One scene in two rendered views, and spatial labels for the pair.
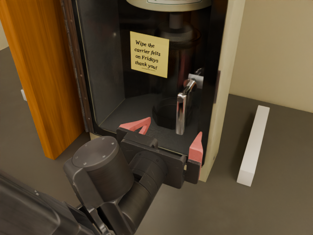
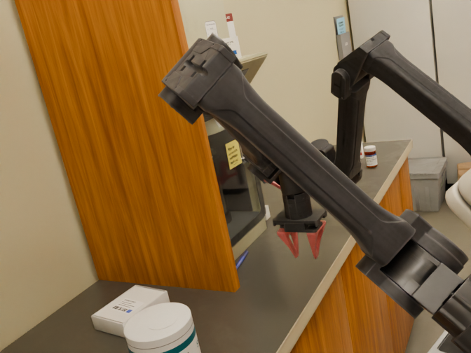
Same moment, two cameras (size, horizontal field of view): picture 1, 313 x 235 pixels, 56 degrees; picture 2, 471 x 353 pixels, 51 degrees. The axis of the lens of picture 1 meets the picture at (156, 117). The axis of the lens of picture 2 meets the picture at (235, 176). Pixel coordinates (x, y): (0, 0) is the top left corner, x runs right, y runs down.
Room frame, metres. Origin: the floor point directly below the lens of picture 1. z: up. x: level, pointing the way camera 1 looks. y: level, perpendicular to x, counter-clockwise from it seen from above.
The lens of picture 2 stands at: (0.33, 1.44, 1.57)
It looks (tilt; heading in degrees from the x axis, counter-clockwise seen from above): 16 degrees down; 277
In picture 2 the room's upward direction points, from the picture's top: 12 degrees counter-clockwise
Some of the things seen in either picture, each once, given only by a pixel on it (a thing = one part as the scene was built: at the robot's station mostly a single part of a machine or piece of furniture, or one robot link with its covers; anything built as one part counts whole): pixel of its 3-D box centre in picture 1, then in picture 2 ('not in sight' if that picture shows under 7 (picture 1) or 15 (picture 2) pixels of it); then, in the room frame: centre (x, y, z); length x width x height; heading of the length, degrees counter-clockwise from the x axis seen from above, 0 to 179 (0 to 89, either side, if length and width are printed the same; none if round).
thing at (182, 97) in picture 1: (184, 107); not in sight; (0.43, -0.05, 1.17); 0.05 x 0.03 x 0.10; 155
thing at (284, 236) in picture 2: not in sight; (299, 237); (0.34, 0.44, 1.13); 0.07 x 0.07 x 0.09; 65
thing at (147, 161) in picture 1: (145, 174); not in sight; (0.29, 0.02, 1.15); 0.10 x 0.07 x 0.07; 66
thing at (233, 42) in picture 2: not in sight; (229, 48); (0.45, 0.02, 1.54); 0.05 x 0.05 x 0.06; 82
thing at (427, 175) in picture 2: not in sight; (405, 185); (-0.55, -2.46, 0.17); 0.60 x 0.42 x 0.33; 153
